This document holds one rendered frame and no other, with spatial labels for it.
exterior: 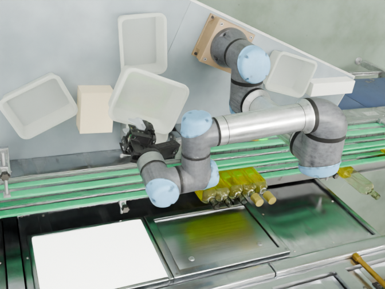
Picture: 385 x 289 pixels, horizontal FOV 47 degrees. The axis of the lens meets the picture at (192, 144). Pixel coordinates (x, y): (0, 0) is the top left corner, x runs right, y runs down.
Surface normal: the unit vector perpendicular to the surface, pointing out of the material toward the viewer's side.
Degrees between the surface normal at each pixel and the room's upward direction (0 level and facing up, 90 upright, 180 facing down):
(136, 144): 83
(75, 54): 0
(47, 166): 90
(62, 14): 0
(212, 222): 90
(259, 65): 8
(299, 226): 91
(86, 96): 0
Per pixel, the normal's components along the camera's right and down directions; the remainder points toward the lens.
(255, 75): 0.37, 0.36
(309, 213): 0.09, -0.87
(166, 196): 0.33, 0.58
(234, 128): 0.29, -0.07
